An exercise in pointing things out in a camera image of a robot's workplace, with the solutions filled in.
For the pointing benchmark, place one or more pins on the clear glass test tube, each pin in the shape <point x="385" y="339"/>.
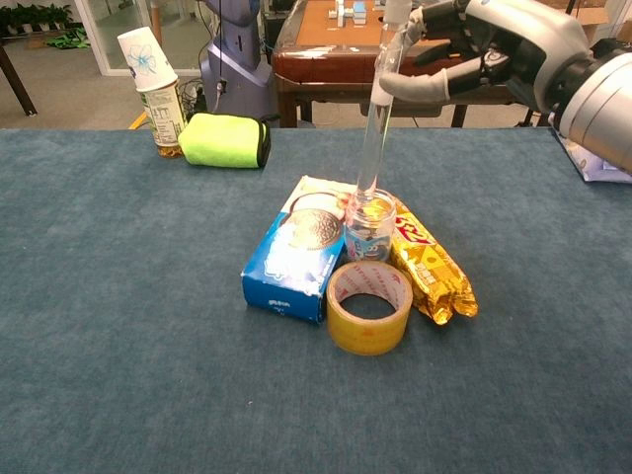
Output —
<point x="375" y="128"/>

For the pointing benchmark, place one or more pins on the white tissue pack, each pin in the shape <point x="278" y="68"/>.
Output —
<point x="592" y="170"/>

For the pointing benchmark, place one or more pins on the blue table mat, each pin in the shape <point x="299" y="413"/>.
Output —
<point x="123" y="321"/>

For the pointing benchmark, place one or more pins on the brown mahjong table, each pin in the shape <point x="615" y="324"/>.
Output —
<point x="336" y="64"/>

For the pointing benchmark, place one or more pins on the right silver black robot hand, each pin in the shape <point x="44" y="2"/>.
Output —
<point x="523" y="34"/>

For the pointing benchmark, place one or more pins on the green folded microfibre cloth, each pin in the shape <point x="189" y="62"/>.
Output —
<point x="222" y="140"/>

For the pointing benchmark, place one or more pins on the yellow packing tape roll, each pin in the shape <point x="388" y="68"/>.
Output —
<point x="365" y="340"/>

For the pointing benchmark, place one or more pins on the blue cookie box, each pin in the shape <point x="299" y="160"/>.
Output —
<point x="281" y="276"/>

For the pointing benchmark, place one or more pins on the tea bottle with label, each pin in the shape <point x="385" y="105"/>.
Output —
<point x="165" y="118"/>

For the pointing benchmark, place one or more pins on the small clear glass jar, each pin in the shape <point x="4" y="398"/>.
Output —
<point x="370" y="237"/>

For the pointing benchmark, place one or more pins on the green potted plants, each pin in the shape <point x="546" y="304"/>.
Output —
<point x="29" y="17"/>

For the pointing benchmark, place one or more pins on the dark desk leg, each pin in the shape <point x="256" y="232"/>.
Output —
<point x="20" y="89"/>

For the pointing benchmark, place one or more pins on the white paper cup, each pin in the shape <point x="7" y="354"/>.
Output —
<point x="145" y="59"/>

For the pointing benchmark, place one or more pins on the standing mahjong tile group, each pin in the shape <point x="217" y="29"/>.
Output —
<point x="358" y="14"/>

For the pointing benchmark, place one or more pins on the golden snack packet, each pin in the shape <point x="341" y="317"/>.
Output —
<point x="429" y="271"/>

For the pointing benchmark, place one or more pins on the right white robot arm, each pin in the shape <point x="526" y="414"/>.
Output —
<point x="602" y="108"/>

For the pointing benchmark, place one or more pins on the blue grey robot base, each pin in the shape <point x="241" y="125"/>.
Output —
<point x="237" y="54"/>

